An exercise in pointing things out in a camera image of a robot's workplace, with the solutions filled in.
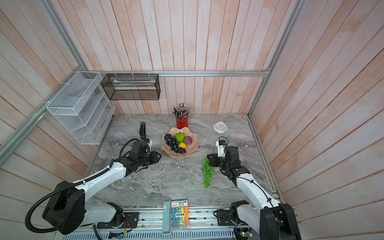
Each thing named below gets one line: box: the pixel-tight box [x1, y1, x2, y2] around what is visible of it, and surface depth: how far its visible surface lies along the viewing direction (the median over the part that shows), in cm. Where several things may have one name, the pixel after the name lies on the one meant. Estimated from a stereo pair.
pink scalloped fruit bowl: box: [161, 127, 198, 158], surface depth 100 cm
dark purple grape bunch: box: [164, 133, 187, 154], surface depth 98 cm
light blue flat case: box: [162, 200, 172, 236], surface depth 76 cm
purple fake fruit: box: [184, 136, 193, 145], surface depth 100 cm
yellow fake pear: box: [178, 142, 187, 149], surface depth 99 cm
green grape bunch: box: [202, 157, 214, 189], surface depth 87 cm
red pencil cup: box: [176, 117, 188, 129], surface depth 106 cm
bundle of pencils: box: [171, 103, 191, 120], surface depth 103 cm
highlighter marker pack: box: [171, 198, 191, 229], surface depth 76 cm
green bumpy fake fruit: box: [175, 132, 186, 143], surface depth 100 cm
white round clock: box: [213, 121, 228, 134], surface depth 112 cm
